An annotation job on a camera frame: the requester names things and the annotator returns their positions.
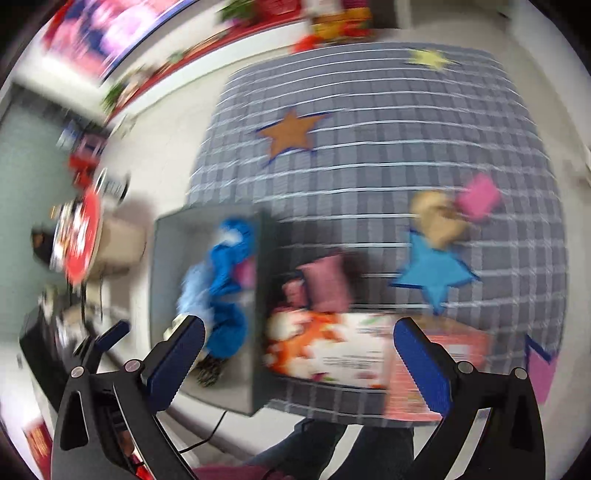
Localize light blue fluffy cloth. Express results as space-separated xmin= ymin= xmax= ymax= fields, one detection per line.
xmin=178 ymin=265 xmax=218 ymax=320

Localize red wall poster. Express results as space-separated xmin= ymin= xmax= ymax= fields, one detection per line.
xmin=41 ymin=0 xmax=195 ymax=86

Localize grey storage bin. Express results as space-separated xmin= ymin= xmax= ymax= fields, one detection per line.
xmin=150 ymin=205 xmax=278 ymax=416

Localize red round table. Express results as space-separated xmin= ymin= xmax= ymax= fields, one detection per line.
xmin=48 ymin=189 xmax=103 ymax=282

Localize black box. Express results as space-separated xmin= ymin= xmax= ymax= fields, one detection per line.
xmin=18 ymin=305 xmax=84 ymax=407

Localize pink pouch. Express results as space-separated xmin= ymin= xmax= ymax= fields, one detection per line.
xmin=281 ymin=254 xmax=352 ymax=315

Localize brown cardboard box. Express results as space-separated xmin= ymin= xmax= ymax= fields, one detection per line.
xmin=92 ymin=217 xmax=148 ymax=278

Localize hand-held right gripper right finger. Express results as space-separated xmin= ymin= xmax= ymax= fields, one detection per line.
xmin=392 ymin=318 xmax=548 ymax=480

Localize tan plush toy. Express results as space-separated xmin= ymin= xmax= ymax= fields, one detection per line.
xmin=410 ymin=190 xmax=469 ymax=250

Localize grey checked mat with stars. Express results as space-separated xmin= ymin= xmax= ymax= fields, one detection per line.
xmin=187 ymin=44 xmax=568 ymax=423

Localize black cable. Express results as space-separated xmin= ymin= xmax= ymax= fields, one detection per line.
xmin=178 ymin=410 xmax=228 ymax=455

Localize person's legs in jeans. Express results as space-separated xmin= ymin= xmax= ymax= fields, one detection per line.
xmin=249 ymin=415 xmax=416 ymax=480

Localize colourful printed cardboard box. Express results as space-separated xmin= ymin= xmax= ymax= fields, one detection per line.
xmin=265 ymin=311 xmax=492 ymax=423

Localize leopard print cloth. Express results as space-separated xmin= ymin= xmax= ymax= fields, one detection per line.
xmin=194 ymin=354 xmax=228 ymax=387

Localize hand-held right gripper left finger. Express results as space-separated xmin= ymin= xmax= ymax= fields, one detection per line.
xmin=51 ymin=315 xmax=206 ymax=480

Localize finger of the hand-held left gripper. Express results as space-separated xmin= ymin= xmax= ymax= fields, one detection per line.
xmin=74 ymin=320 xmax=131 ymax=372

